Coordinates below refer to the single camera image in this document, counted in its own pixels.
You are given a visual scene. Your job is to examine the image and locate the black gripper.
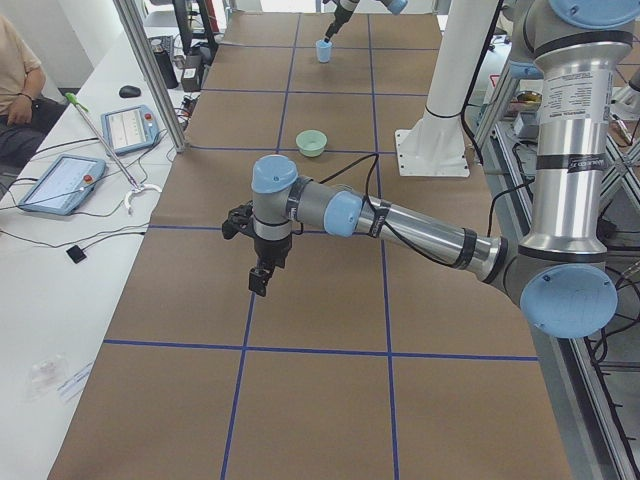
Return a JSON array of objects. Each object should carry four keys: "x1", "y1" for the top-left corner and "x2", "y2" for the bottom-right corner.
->
[
  {"x1": 323, "y1": 7, "x2": 350, "y2": 43},
  {"x1": 248, "y1": 234, "x2": 292, "y2": 297}
]

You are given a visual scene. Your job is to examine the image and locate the light blue cup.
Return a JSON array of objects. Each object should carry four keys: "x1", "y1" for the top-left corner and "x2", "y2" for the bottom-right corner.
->
[{"x1": 315, "y1": 39, "x2": 333, "y2": 64}]

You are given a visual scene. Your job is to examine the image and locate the light green bowl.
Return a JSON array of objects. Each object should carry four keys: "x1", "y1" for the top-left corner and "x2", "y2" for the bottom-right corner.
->
[{"x1": 295, "y1": 129, "x2": 328, "y2": 158}]

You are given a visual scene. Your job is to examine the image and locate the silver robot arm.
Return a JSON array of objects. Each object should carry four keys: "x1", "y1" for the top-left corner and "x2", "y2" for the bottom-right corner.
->
[
  {"x1": 244, "y1": 1, "x2": 639, "y2": 339},
  {"x1": 323, "y1": 0, "x2": 408, "y2": 43}
]

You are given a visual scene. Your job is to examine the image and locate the black box device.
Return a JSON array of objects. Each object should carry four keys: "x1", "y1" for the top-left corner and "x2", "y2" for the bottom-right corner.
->
[{"x1": 181, "y1": 48, "x2": 204, "y2": 93}]

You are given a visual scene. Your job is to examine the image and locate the small black square pad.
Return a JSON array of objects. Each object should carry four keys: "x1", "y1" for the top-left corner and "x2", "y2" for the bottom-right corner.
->
[{"x1": 66, "y1": 245, "x2": 87, "y2": 264}]

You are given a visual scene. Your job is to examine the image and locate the teach pendant far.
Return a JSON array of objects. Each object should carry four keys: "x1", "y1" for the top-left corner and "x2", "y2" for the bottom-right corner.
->
[{"x1": 101, "y1": 105, "x2": 160, "y2": 155}]

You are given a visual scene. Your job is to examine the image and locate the teach pendant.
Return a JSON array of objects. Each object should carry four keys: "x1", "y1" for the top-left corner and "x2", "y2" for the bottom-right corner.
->
[
  {"x1": 18, "y1": 154, "x2": 106, "y2": 216},
  {"x1": 101, "y1": 105, "x2": 160, "y2": 155}
]

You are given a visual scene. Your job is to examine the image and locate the teach pendant near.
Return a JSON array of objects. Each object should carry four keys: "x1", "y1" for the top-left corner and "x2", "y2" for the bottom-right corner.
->
[{"x1": 18, "y1": 154, "x2": 106, "y2": 216}]

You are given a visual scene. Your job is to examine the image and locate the black computer mouse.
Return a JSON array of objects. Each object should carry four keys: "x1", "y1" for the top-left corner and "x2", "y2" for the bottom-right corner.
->
[{"x1": 118, "y1": 85, "x2": 141, "y2": 98}]

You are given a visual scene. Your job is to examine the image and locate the clear plastic bag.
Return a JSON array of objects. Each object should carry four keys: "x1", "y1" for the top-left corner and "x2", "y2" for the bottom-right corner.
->
[{"x1": 25, "y1": 354, "x2": 67, "y2": 401}]

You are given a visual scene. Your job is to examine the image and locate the seated person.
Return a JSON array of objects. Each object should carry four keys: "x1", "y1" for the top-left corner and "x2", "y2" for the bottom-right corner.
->
[{"x1": 1, "y1": 18, "x2": 65, "y2": 168}]

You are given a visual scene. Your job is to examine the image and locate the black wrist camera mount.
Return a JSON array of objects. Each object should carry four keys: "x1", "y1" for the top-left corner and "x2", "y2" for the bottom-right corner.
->
[{"x1": 221, "y1": 201, "x2": 256, "y2": 240}]

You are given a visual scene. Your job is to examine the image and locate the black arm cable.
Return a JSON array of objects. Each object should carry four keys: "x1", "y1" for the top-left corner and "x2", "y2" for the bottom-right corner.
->
[{"x1": 289, "y1": 152, "x2": 476, "y2": 266}]

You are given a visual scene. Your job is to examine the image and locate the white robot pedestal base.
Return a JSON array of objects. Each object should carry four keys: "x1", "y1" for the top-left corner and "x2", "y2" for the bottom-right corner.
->
[{"x1": 395, "y1": 0, "x2": 500, "y2": 178}]

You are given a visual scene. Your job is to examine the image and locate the aluminium frame post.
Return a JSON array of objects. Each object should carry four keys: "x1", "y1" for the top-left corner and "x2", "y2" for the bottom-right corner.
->
[{"x1": 113, "y1": 0, "x2": 186, "y2": 153}]

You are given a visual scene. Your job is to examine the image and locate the green handled grabber stick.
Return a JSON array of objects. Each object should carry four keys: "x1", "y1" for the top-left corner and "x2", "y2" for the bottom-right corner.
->
[{"x1": 65, "y1": 93, "x2": 162, "y2": 215}]

